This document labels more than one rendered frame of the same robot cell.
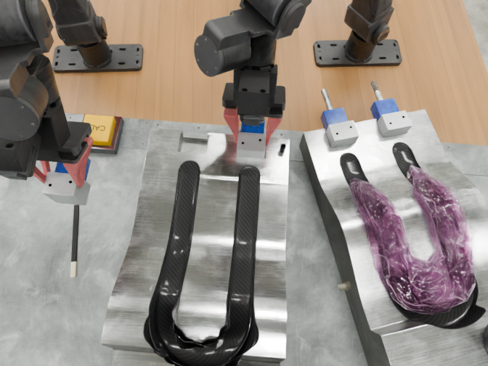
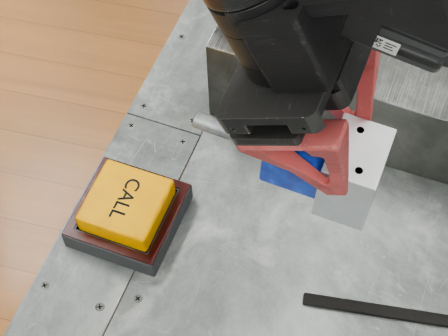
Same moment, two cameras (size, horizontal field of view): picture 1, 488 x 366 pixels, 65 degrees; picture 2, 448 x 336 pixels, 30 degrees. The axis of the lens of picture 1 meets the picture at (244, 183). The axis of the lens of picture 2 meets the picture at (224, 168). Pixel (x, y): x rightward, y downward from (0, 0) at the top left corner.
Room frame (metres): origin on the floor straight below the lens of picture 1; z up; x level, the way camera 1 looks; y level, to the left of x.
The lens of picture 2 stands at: (0.18, 0.59, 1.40)
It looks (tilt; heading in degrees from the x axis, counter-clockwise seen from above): 57 degrees down; 292
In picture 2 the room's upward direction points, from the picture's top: 2 degrees counter-clockwise
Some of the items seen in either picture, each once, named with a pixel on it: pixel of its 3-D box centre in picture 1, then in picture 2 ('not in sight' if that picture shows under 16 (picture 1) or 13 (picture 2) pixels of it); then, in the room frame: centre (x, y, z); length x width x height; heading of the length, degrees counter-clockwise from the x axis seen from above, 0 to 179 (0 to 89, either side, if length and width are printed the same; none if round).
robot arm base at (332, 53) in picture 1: (362, 42); not in sight; (0.63, -0.25, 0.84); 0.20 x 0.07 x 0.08; 95
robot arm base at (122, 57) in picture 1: (93, 47); not in sight; (0.58, 0.35, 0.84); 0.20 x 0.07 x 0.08; 95
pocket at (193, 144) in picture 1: (194, 146); not in sight; (0.33, 0.10, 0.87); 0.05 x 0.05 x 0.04; 89
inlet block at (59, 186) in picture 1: (74, 162); (285, 149); (0.26, 0.28, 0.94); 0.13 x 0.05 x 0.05; 178
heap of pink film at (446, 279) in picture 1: (418, 232); not in sight; (0.18, -0.30, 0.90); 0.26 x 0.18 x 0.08; 16
